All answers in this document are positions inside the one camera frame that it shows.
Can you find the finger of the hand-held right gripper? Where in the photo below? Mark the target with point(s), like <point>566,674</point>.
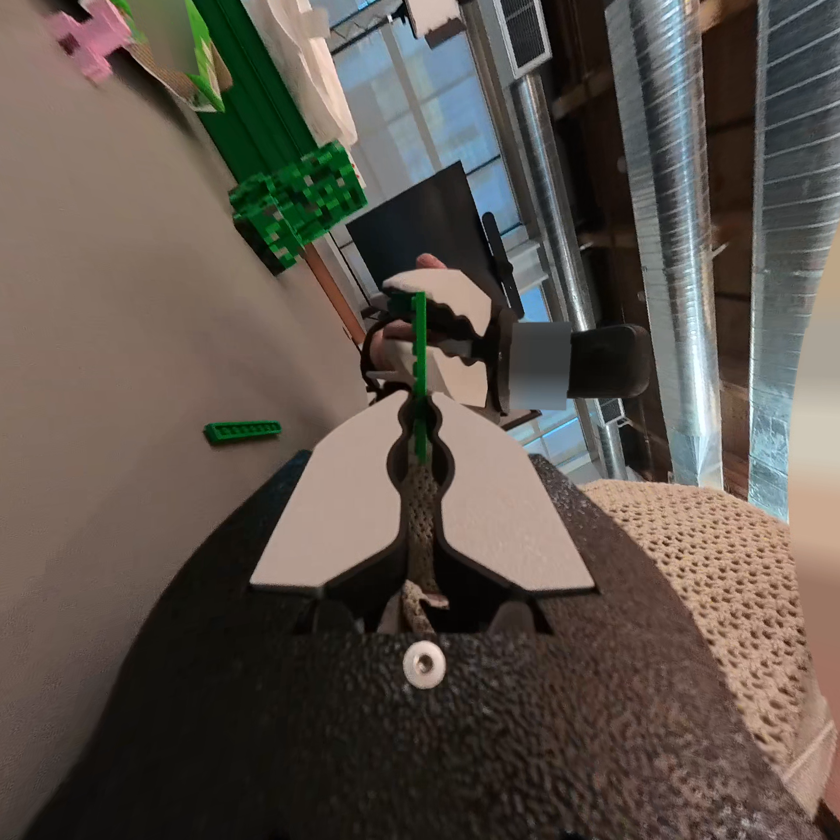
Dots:
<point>463,377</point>
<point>453,289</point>

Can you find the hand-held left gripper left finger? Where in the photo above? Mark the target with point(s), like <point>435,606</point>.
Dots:
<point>328,518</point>

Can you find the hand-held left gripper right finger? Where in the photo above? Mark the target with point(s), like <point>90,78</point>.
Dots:
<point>518,518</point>

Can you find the narrow green lego plate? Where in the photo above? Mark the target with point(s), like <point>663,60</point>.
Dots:
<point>421,367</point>

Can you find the green holed lego plate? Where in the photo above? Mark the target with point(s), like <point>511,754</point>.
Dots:
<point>243,432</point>

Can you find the green pixel-pattern lego assembly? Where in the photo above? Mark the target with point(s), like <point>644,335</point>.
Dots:
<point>302,197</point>

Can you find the green lego box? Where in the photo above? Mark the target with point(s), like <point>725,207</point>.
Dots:
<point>203,59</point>

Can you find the pink lego figure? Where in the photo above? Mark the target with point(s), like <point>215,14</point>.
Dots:
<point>92,36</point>

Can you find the person's right hand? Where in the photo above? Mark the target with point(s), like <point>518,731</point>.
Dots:
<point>397,331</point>

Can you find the black webcam bar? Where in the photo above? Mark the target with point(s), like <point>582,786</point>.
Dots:
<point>502,262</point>

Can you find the black monitor with webcam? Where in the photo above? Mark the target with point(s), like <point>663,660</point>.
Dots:
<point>426,216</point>

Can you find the large paned window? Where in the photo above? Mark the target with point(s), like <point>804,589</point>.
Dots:
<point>426,98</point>

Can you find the white paper bags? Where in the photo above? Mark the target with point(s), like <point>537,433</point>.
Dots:
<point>315,65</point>

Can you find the white air vent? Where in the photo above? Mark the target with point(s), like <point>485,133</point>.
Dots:
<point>525,33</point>

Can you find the green plastic crate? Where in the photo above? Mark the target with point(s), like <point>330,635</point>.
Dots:
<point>262,98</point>

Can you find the studio light on stand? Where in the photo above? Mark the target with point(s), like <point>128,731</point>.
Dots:
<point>433,16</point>

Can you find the large silver air duct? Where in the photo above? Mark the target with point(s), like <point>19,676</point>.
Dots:
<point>787,229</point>
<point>669,229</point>

